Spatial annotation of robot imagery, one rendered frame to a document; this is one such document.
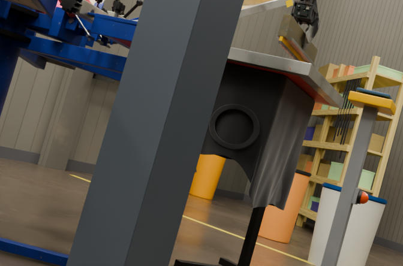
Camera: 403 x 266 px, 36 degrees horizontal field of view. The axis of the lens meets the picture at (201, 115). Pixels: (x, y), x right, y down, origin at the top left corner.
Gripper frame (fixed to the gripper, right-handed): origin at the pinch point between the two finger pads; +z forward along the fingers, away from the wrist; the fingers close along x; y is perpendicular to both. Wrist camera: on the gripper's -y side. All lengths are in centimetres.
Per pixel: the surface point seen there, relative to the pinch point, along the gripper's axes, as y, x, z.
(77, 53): 3, -87, 20
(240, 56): 29.0, -8.0, 12.7
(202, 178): -606, -270, 80
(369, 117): 13.7, 31.9, 20.3
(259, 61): 29.0, -1.7, 13.0
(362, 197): 13, 36, 44
